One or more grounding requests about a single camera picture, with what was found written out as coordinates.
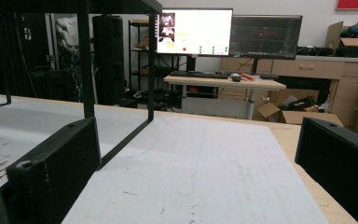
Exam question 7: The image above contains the dark screen monitor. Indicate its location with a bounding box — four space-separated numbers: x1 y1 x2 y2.
228 14 304 61

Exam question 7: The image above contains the beige drawer cabinet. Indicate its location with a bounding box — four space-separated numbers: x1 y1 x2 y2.
219 55 358 129

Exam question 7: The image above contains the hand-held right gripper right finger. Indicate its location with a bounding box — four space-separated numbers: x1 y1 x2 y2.
294 117 358 224

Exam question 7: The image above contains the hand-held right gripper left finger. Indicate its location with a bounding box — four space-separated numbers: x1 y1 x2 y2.
6 117 102 224

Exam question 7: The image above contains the open cardboard box on floor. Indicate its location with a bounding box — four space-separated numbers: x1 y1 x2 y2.
256 89 345 127

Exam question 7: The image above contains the black metal shelf rack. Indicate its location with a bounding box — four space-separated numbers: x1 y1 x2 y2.
0 0 163 171

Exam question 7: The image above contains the light wooden office desk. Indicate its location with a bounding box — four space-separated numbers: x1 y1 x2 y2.
163 74 287 121

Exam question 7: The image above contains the black keyboard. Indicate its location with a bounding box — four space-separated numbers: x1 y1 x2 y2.
169 70 229 80

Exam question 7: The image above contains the black tall case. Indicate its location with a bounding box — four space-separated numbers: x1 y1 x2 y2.
91 14 126 106

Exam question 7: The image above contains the red wall poster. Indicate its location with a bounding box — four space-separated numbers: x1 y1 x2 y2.
335 0 358 11

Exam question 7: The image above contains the open cardboard box with cables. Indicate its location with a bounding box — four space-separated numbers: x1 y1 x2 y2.
324 21 358 59

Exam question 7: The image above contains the black metal storage shelf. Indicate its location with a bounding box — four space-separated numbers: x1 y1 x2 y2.
128 19 181 94

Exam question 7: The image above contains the bright white monitor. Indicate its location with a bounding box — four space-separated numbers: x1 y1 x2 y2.
156 7 234 58

